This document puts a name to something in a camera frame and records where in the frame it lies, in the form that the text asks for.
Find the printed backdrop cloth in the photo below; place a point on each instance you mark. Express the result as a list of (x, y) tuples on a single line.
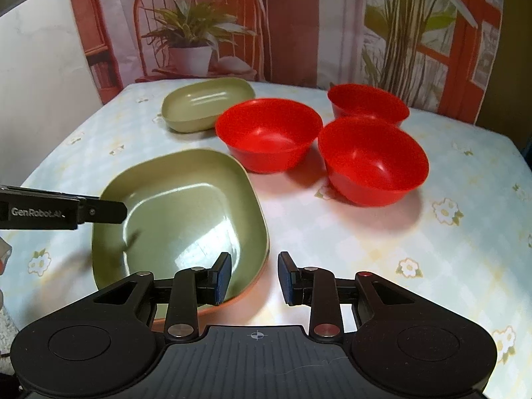
[(299, 25)]

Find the small green oval dish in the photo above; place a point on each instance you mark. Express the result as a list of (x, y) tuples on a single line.
[(203, 102)]

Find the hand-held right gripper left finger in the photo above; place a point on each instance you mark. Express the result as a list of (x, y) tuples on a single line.
[(223, 279)]

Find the floral checkered tablecloth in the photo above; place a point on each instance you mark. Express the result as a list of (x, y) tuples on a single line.
[(457, 224)]

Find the red plastic bowl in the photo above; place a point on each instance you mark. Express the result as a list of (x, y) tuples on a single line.
[(372, 162), (269, 133), (365, 102)]

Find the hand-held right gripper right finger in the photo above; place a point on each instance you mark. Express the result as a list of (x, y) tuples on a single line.
[(286, 279)]

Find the large green square plate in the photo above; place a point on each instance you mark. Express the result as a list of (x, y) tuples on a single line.
[(187, 216)]

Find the olive green cloth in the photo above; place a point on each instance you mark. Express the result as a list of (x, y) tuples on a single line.
[(514, 70)]

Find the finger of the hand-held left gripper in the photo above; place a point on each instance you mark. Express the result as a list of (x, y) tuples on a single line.
[(106, 211)]

